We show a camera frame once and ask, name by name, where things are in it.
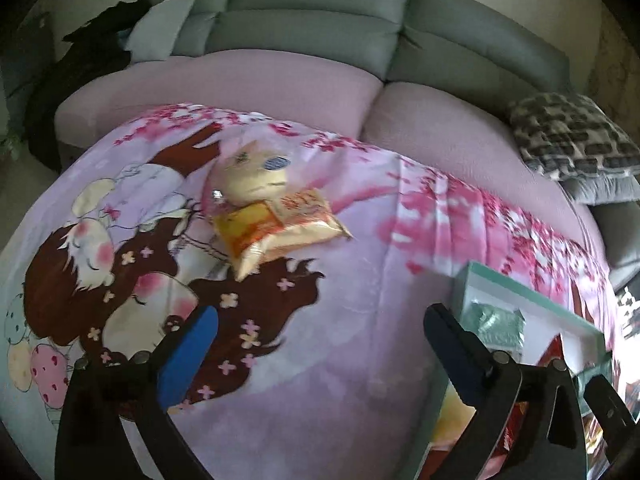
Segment green white biscuit pack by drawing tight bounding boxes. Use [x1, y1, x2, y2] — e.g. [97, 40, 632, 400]
[460, 302, 525, 353]

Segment dark red snack pack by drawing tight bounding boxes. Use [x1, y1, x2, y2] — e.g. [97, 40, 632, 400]
[537, 333, 582, 372]

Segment teal rimmed white tray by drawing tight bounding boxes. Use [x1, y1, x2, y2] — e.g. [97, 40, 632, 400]
[410, 262, 613, 479]

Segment pink cartoon blanket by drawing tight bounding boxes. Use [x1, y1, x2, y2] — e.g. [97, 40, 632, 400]
[1, 103, 616, 479]

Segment orange yellow snack bag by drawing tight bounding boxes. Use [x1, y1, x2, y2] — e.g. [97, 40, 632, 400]
[213, 188, 352, 282]

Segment pale round bread pack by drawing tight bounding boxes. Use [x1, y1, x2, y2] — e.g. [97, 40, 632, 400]
[202, 141, 291, 207]

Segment grey satin pillow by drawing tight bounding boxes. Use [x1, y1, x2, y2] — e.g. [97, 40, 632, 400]
[561, 177, 640, 206]

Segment leopard print pillow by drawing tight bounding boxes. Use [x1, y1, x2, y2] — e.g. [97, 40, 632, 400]
[509, 92, 639, 181]

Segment grey sofa pink cushions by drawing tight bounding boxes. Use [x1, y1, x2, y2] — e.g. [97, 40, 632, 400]
[53, 0, 640, 291]

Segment white grey cushion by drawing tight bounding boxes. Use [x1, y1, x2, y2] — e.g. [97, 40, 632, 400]
[125, 0, 195, 64]

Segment black clothing pile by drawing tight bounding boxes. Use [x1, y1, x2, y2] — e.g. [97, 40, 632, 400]
[24, 0, 152, 172]

